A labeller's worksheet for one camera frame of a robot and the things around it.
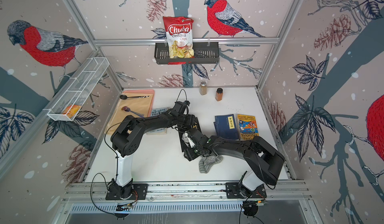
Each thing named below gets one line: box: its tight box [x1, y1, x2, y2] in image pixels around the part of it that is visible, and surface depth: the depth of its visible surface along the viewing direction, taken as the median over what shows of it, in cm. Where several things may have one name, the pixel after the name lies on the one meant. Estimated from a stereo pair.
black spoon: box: [119, 94, 150, 100], surface depth 116 cm
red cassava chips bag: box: [162, 16, 195, 65], surface depth 85 cm
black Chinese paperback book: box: [177, 114, 202, 153], surface depth 92 cm
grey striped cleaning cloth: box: [198, 155, 224, 174], surface depth 83 cm
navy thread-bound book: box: [213, 114, 239, 140], surface depth 97 cm
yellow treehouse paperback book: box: [237, 113, 259, 141], surface depth 97 cm
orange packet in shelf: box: [62, 105, 82, 119], surface depth 68 cm
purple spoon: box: [121, 106, 145, 118], surface depth 109 cm
